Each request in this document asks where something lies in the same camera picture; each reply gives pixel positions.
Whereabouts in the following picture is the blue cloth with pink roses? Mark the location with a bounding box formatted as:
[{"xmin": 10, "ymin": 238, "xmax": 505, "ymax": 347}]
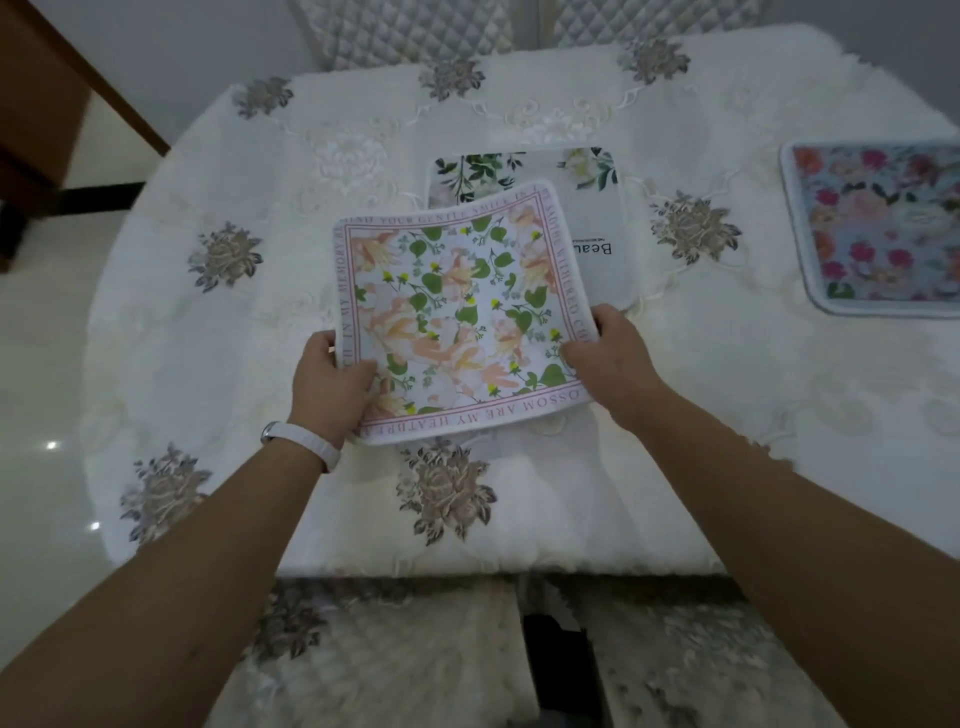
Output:
[{"xmin": 778, "ymin": 137, "xmax": 960, "ymax": 319}]

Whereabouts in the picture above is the person's right forearm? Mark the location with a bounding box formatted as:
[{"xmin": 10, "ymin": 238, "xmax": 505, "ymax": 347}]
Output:
[{"xmin": 628, "ymin": 384, "xmax": 960, "ymax": 728}]

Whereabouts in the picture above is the white embroidered floral tablecloth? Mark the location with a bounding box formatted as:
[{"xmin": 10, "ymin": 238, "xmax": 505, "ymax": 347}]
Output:
[{"xmin": 78, "ymin": 22, "xmax": 960, "ymax": 728}]

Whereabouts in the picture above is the quilted grey chair back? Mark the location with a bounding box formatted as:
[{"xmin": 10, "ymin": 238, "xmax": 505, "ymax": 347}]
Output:
[
  {"xmin": 288, "ymin": 0, "xmax": 519, "ymax": 72},
  {"xmin": 551, "ymin": 0, "xmax": 770, "ymax": 48}
]

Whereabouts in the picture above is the person's left forearm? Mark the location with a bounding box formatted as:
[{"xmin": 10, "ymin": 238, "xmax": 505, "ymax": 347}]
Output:
[{"xmin": 0, "ymin": 427, "xmax": 331, "ymax": 728}]

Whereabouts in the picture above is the person's left hand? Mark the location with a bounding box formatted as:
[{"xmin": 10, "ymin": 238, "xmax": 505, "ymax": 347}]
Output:
[{"xmin": 287, "ymin": 330, "xmax": 380, "ymax": 453}]

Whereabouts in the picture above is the brown wooden cabinet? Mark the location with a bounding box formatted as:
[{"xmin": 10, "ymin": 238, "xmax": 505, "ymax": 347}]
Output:
[{"xmin": 0, "ymin": 0, "xmax": 172, "ymax": 275}]

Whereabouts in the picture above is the pink bordered floral cloth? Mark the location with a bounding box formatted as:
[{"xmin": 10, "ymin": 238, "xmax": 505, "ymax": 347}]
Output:
[{"xmin": 332, "ymin": 178, "xmax": 601, "ymax": 447}]

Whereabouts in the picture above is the white cloth with green leaves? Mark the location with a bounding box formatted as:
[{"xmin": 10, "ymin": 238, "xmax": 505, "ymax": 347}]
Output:
[{"xmin": 426, "ymin": 147, "xmax": 643, "ymax": 315}]

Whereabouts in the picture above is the person's right hand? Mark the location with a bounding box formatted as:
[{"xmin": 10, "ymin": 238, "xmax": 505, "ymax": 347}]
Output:
[{"xmin": 559, "ymin": 303, "xmax": 674, "ymax": 432}]

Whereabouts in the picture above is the white wristband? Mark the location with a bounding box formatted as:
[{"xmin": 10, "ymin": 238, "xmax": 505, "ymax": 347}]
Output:
[{"xmin": 260, "ymin": 420, "xmax": 343, "ymax": 474}]

